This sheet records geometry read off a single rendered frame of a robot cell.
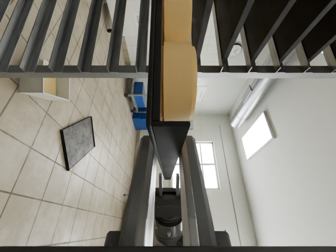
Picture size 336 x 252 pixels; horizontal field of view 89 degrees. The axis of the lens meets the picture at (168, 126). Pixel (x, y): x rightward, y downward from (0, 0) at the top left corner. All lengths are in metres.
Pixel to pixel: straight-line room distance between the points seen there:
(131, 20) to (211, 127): 3.88
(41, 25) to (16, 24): 0.09
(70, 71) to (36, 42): 0.19
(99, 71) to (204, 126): 5.13
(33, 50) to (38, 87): 0.64
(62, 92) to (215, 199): 4.22
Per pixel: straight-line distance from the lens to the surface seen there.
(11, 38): 0.87
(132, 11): 2.95
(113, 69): 0.61
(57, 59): 0.71
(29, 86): 1.44
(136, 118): 4.70
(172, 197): 0.53
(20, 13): 0.94
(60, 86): 1.67
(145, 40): 0.67
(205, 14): 0.48
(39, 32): 0.83
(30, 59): 0.76
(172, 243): 0.61
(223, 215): 4.92
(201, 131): 5.49
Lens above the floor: 0.96
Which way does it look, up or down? level
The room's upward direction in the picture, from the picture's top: 90 degrees clockwise
